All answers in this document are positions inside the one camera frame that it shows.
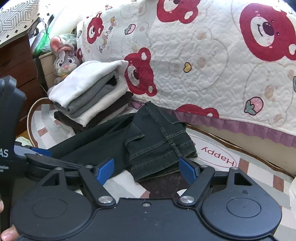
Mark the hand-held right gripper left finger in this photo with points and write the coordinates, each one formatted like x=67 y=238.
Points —
x=106 y=170

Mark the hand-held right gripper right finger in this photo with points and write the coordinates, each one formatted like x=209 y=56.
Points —
x=187 y=172

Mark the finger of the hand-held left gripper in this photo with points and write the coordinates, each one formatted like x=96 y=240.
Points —
x=41 y=153
x=50 y=161

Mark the dark denim jeans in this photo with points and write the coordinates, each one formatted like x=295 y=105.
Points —
x=152 y=139

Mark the stack of folded clothes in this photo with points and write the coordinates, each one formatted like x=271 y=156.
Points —
x=122 y=99

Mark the person's left hand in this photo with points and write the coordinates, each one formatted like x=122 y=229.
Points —
x=8 y=234

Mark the wooden dresser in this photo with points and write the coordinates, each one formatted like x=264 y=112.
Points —
x=20 y=67

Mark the beige drawer cabinet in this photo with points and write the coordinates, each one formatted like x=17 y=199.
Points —
x=47 y=67

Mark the cream folded garment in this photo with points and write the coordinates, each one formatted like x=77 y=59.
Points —
x=104 y=106

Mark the checked floor mat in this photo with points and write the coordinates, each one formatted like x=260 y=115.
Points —
x=254 y=166

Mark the beige bed base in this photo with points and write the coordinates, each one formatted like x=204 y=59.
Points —
x=254 y=143

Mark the grey folded garment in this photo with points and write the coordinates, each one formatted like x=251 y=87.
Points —
x=92 y=97

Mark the grey plush rabbit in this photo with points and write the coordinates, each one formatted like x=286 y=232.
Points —
x=63 y=62

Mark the green plastic bag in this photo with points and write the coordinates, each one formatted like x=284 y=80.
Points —
x=40 y=44

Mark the black folded garment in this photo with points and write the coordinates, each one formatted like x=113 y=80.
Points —
x=113 y=82

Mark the geometric patterned cloth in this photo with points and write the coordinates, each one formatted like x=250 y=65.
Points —
x=16 y=18

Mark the white pillow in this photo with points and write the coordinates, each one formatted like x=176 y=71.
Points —
x=64 y=20

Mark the bear-print quilt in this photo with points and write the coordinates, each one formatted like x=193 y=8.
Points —
x=208 y=58

